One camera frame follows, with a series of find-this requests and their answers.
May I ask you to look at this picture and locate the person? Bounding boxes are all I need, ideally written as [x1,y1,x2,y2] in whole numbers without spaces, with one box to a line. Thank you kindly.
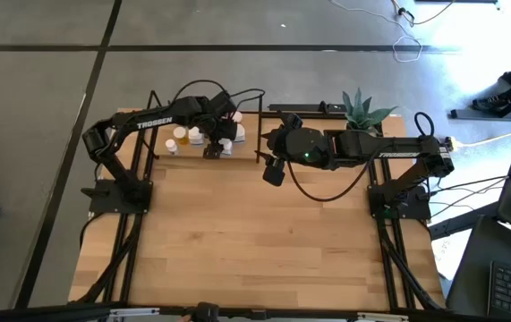
[472,39,511,120]

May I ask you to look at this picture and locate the black laptop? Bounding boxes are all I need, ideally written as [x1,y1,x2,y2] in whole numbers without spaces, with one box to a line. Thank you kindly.
[445,214,511,322]

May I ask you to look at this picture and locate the black handheld device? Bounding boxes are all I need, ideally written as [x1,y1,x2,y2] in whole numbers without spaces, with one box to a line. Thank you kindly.
[195,301,221,322]

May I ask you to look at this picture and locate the silver frame bracket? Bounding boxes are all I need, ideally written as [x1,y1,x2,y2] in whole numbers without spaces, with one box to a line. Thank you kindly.
[356,311,411,322]
[109,307,161,319]

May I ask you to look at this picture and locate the white cable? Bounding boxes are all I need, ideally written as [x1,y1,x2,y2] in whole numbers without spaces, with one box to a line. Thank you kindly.
[328,0,457,64]

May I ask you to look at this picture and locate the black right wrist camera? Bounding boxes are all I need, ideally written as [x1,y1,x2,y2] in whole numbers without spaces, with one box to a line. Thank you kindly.
[261,156,287,188]

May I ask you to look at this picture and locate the yellow cable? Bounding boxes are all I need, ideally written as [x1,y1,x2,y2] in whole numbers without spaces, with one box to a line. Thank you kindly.
[458,129,511,148]

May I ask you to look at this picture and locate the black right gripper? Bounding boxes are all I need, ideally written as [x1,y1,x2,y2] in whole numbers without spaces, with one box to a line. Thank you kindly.
[255,111,329,170]

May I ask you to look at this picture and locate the green potted plant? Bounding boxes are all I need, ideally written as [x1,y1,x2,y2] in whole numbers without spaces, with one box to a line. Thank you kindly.
[341,87,399,131]

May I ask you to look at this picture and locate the white paper sheet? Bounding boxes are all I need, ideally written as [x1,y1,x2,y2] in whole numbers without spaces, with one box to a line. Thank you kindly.
[431,227,466,281]

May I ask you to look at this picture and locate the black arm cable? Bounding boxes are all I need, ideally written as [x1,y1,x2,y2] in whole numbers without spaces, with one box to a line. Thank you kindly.
[170,79,267,115]
[285,145,384,203]
[413,110,436,139]

